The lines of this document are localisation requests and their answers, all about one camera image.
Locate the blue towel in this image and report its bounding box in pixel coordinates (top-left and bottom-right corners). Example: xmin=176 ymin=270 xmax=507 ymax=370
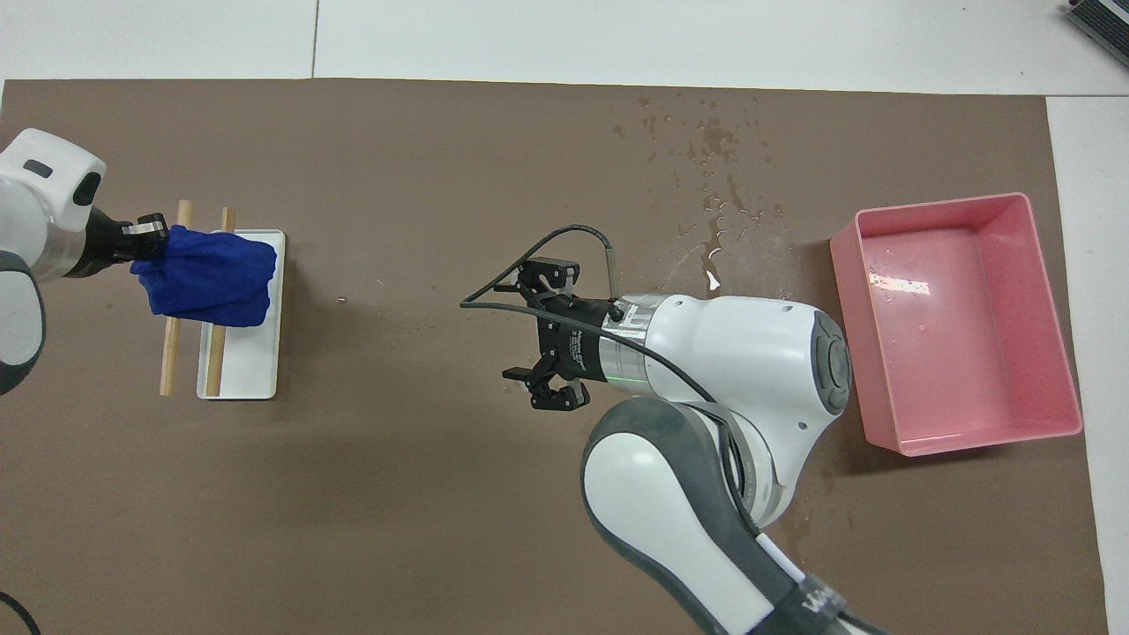
xmin=130 ymin=225 xmax=278 ymax=328

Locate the dark grey device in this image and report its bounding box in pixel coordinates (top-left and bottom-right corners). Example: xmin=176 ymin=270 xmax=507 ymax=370
xmin=1063 ymin=0 xmax=1129 ymax=45

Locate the pink plastic bin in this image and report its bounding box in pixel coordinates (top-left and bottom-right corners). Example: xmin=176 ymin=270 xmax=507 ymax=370
xmin=829 ymin=192 xmax=1084 ymax=458

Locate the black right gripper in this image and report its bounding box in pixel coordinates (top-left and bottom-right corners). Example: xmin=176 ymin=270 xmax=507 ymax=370
xmin=496 ymin=258 xmax=620 ymax=412

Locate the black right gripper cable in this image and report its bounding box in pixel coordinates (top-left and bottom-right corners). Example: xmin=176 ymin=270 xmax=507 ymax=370
xmin=459 ymin=225 xmax=768 ymax=530

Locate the brown table mat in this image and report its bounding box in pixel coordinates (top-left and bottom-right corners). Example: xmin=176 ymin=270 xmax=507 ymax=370
xmin=0 ymin=78 xmax=1110 ymax=635

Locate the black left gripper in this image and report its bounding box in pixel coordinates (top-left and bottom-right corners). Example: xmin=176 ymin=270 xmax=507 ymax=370
xmin=86 ymin=207 xmax=170 ymax=277

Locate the white rectangular tray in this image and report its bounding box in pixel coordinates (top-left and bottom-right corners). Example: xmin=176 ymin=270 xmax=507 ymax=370
xmin=196 ymin=229 xmax=287 ymax=401

